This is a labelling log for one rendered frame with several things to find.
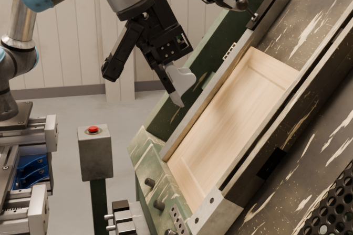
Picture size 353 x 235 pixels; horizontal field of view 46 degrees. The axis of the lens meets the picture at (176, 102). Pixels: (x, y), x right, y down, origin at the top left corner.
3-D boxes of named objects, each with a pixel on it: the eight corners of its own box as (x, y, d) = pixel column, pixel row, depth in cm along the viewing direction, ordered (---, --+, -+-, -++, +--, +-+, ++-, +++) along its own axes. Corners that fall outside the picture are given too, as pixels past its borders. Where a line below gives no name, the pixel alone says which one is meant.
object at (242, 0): (249, 21, 138) (231, 4, 127) (256, 11, 137) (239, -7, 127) (257, 26, 136) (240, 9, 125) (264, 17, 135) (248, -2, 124)
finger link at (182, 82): (208, 99, 77) (186, 57, 73) (180, 115, 77) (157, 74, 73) (204, 94, 80) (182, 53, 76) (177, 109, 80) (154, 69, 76)
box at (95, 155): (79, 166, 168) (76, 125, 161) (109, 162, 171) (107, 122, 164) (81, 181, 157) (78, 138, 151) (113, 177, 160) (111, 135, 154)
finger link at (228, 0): (236, 11, 136) (216, -5, 132) (247, 9, 131) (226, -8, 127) (232, 20, 135) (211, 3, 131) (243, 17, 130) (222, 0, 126)
